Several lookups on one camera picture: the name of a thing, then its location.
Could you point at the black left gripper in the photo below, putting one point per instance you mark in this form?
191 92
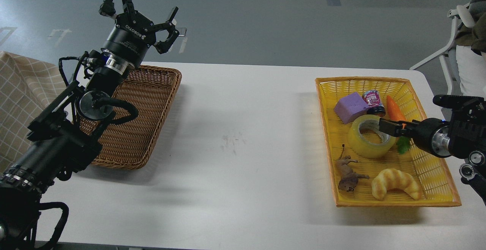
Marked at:
129 33

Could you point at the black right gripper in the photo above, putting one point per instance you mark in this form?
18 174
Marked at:
429 135

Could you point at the yellow tape roll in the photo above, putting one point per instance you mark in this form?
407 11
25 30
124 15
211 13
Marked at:
366 140

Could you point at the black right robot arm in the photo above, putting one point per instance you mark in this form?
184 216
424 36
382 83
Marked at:
463 136

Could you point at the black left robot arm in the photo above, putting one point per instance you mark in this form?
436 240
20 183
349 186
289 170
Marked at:
65 136

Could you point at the orange toy carrot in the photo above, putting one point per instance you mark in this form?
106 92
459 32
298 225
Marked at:
403 144

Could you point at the small pink can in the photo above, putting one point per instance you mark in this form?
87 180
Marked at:
373 100

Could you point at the purple foam block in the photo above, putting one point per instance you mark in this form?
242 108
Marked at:
350 107

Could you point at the toy croissant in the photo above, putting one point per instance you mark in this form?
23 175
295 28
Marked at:
391 178

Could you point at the brown toy lion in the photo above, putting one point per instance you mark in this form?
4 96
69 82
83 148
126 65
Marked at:
349 178

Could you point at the brown wicker basket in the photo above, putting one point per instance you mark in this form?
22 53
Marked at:
151 90

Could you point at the yellow plastic basket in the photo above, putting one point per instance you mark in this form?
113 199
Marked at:
431 173

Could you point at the seated person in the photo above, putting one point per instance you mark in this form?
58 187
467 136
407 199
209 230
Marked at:
470 49

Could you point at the beige checkered cloth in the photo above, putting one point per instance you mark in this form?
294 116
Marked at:
27 86

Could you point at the white office chair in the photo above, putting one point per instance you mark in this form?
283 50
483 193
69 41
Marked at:
447 54

